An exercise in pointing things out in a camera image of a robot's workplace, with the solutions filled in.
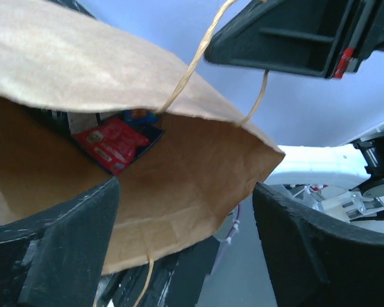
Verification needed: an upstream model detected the blue M&M candy packet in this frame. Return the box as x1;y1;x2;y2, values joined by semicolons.
122;109;158;125

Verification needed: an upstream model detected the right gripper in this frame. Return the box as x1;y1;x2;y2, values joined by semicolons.
204;0;384;79

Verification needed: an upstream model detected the brown paper bag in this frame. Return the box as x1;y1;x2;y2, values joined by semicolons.
0;1;284;274

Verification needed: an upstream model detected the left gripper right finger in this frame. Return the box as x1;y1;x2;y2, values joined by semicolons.
253;183;384;306

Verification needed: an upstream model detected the red snack packet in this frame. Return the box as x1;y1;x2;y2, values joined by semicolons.
73;117;150;175

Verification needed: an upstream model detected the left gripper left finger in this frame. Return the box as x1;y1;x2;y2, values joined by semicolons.
0;178;120;306

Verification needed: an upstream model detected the blue cookie bag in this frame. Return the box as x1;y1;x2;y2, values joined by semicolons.
67;111;164;167

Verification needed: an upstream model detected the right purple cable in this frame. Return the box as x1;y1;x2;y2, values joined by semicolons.
212;204;244;266

